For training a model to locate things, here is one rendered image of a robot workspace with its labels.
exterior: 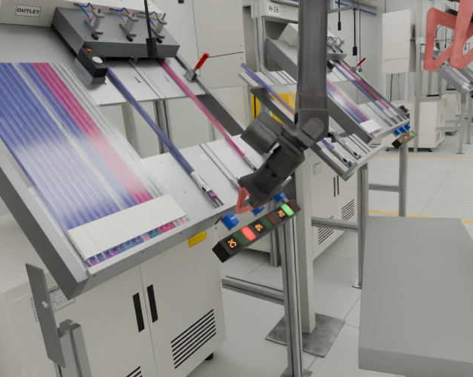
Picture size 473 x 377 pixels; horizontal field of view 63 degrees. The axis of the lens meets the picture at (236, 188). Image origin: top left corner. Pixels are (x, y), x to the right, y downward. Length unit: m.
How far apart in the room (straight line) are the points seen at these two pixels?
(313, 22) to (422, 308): 0.56
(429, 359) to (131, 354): 0.83
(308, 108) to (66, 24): 0.66
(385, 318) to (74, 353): 0.52
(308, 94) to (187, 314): 0.87
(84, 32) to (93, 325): 0.74
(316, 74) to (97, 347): 0.86
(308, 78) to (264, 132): 0.14
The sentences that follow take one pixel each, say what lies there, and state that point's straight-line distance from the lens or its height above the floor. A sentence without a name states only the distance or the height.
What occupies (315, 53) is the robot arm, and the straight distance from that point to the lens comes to 0.80.
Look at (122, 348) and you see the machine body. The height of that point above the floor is 0.32.
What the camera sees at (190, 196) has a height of 0.76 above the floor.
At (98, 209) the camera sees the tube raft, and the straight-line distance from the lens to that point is 0.75.
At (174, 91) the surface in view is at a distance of 1.18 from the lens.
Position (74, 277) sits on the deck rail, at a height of 0.73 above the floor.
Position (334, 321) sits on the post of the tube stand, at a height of 0.01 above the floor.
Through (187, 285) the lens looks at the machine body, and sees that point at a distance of 1.32.
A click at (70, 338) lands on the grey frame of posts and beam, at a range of 0.72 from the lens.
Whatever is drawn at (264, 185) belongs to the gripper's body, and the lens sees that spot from 0.78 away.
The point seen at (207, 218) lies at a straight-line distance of 0.83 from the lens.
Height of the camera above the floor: 0.99
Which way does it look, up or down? 14 degrees down
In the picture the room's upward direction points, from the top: 5 degrees counter-clockwise
